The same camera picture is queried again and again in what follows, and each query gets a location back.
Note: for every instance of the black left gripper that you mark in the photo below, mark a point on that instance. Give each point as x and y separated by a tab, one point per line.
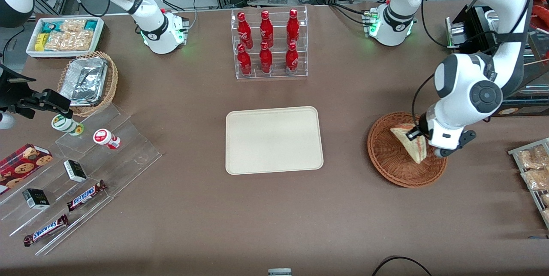
422	126

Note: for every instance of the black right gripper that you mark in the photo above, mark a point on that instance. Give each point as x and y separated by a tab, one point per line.
12	94

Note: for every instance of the triangular sandwich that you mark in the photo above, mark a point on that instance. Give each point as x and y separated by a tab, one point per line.
416	151

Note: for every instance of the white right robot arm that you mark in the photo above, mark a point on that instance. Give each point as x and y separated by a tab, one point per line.
154	22

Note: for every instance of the dark brown wicker basket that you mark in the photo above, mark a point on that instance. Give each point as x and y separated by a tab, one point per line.
386	160

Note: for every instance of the silver foil tray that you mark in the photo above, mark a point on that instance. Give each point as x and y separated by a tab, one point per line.
83	80

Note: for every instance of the light brown wicker basket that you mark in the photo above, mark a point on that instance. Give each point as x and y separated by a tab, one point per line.
112	78

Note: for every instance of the tray of packaged snacks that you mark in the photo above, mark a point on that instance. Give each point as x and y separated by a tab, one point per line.
532	198

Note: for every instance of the beige plastic tray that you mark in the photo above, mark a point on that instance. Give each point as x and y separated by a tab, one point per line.
274	141

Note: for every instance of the green white yogurt cup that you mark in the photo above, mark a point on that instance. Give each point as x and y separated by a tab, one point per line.
66	124

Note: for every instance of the red cookie box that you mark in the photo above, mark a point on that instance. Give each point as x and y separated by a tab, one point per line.
23	164

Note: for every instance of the yellow snack pack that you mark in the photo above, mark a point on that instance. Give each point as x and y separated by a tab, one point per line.
40	42

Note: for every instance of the large clear cracker bag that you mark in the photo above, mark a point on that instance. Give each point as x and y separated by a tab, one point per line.
68	40

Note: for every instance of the small black box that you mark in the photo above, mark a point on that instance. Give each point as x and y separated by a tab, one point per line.
75	171
36	198

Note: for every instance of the red white yogurt cup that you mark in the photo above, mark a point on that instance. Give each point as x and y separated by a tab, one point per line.
105	138

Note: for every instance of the small clear cracker bag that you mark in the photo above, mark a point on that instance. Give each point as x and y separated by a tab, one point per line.
73	25

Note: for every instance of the white snack bin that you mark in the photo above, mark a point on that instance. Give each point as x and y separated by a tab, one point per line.
99	31

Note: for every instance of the snickers bar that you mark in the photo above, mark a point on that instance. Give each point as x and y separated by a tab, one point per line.
45	230
85	195

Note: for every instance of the clear acrylic stepped display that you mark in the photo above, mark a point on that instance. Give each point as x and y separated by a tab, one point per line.
128	156

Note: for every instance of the clear pastry bag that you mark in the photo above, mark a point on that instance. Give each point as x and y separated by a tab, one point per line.
536	179
532	158

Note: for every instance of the black food warmer cabinet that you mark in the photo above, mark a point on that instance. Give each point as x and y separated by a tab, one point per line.
476	27

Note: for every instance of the red cola bottle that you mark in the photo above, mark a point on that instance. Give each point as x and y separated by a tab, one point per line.
266	27
292	58
244	60
266	59
293	26
244	29

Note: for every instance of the clear acrylic bottle rack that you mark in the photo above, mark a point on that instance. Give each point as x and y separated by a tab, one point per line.
276	7

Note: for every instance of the grey box edge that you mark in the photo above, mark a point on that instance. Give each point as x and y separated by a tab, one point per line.
279	272

